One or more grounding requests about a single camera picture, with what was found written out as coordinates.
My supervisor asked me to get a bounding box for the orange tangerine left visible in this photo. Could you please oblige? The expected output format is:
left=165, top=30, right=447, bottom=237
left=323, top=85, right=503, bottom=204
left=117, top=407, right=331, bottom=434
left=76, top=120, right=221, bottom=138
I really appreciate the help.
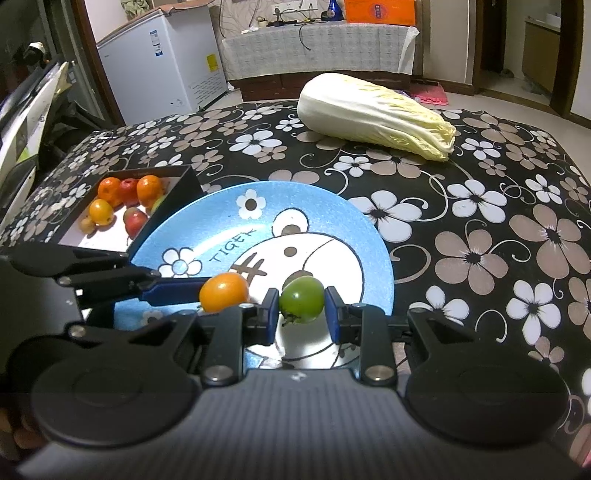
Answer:
left=97, top=177, right=122, bottom=209

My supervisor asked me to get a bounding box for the pink slipper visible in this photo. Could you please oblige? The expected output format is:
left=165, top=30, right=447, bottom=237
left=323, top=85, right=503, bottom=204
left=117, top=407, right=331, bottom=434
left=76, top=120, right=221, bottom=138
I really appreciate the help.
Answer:
left=410, top=80, right=449, bottom=106

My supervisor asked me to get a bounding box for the blue tiger plate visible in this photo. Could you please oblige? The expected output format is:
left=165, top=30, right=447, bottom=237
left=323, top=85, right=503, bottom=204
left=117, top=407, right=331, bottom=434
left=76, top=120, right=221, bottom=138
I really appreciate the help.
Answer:
left=114, top=181, right=394, bottom=370

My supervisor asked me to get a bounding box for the black tray with white bottom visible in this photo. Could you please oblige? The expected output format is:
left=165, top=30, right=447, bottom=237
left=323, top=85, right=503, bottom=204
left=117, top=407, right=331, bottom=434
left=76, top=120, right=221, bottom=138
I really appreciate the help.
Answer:
left=51, top=166, right=204, bottom=255

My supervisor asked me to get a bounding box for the orange gift box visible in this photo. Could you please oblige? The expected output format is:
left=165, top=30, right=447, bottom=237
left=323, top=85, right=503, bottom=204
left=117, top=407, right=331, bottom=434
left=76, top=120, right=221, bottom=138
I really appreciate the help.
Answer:
left=345, top=0, right=417, bottom=26

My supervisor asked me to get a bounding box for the yellow orange fruit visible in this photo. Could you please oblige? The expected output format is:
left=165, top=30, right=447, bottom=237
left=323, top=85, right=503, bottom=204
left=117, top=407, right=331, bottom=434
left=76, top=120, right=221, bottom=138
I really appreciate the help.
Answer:
left=199, top=272, right=249, bottom=313
left=87, top=199, right=114, bottom=227

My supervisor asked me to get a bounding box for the checked cloth on cabinet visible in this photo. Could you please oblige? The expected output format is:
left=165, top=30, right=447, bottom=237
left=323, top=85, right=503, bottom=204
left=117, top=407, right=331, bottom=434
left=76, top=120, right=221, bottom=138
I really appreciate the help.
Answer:
left=221, top=22, right=420, bottom=80

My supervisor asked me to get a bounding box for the dark wooden tv cabinet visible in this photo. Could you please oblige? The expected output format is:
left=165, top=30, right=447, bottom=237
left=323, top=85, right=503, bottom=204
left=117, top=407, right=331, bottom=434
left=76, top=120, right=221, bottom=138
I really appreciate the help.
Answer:
left=229, top=70, right=476, bottom=101

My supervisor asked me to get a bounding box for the red apple back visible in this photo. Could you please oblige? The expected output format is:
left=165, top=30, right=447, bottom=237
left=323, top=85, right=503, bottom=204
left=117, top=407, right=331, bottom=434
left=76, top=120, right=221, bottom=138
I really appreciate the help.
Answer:
left=119, top=178, right=139, bottom=207

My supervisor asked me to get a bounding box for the green hanging cloth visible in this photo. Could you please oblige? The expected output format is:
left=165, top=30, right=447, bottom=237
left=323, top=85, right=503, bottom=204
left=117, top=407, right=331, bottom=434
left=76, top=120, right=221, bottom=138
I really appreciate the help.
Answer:
left=120, top=0, right=152, bottom=20

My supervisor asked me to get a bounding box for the white napa cabbage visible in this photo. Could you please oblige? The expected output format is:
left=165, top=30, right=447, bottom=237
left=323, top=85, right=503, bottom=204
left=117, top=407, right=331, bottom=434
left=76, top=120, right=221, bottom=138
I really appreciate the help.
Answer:
left=297, top=77, right=457, bottom=162

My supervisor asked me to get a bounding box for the orange tangerine back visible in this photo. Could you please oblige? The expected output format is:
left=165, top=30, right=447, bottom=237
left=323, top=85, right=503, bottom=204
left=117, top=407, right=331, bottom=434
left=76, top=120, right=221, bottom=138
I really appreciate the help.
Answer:
left=136, top=175, right=164, bottom=209

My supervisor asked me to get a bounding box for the brown longan left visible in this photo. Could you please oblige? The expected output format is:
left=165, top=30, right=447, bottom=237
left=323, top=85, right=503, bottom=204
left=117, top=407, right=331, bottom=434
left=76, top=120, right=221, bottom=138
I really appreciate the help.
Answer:
left=78, top=217, right=97, bottom=235

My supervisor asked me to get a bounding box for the small red apple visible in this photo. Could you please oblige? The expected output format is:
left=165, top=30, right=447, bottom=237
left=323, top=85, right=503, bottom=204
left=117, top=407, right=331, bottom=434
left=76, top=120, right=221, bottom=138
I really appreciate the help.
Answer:
left=123, top=207, right=148, bottom=239

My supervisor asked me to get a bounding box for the black floral tablecloth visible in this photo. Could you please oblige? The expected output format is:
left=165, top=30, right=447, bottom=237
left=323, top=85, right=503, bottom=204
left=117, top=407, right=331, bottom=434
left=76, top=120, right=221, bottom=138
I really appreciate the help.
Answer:
left=1, top=102, right=590, bottom=465

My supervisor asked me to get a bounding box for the white chest freezer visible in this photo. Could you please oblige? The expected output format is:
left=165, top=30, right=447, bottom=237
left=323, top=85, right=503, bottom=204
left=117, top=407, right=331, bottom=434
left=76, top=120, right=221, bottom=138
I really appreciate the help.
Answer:
left=97, top=1, right=228, bottom=124

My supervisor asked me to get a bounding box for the orange tangerine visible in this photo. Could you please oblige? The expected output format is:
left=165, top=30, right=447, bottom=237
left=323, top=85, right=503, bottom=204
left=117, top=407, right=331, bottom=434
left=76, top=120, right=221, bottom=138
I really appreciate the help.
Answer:
left=97, top=177, right=122, bottom=209
left=136, top=175, right=164, bottom=209

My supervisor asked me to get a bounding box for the blue glass bottle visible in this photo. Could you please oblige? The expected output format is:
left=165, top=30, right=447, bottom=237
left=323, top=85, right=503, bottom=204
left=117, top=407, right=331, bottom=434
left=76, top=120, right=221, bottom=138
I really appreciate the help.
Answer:
left=325, top=0, right=344, bottom=21

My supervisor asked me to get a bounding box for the white power strip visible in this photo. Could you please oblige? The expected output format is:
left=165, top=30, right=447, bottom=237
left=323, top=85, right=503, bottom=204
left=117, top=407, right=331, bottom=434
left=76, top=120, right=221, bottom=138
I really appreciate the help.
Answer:
left=271, top=0, right=318, bottom=14

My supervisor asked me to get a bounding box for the green tomato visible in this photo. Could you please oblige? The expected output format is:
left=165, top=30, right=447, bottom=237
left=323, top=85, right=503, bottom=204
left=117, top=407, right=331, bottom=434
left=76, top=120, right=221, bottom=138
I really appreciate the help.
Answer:
left=279, top=276, right=325, bottom=324
left=149, top=195, right=166, bottom=216

